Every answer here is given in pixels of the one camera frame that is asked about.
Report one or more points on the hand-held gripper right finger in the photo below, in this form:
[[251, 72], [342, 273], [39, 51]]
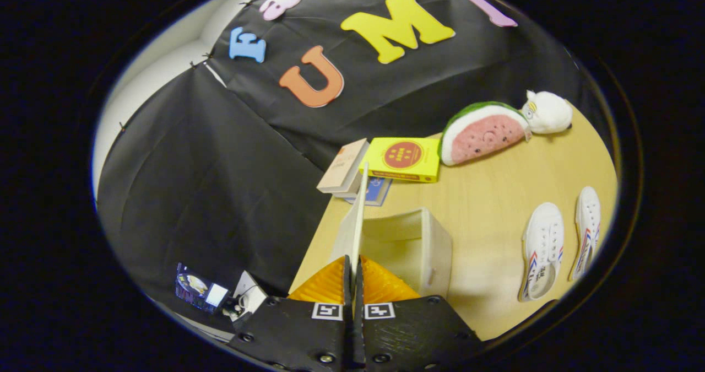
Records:
[[413, 333]]

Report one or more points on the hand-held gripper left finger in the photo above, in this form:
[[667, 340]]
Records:
[[297, 333]]

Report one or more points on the beige storage box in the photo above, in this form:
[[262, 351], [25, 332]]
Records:
[[429, 251]]

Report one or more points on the white shoe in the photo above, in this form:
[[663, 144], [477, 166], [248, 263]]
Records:
[[542, 240], [588, 217]]

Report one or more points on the small white device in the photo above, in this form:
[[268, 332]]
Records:
[[250, 297]]

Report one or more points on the blue patterned object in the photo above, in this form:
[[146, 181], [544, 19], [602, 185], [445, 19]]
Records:
[[193, 289]]

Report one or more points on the yellow book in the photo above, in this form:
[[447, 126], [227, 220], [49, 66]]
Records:
[[402, 157]]

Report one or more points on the watermelon slice plush toy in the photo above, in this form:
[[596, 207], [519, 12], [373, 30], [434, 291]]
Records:
[[482, 135]]

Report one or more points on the white plush toy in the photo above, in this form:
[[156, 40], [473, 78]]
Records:
[[551, 113]]

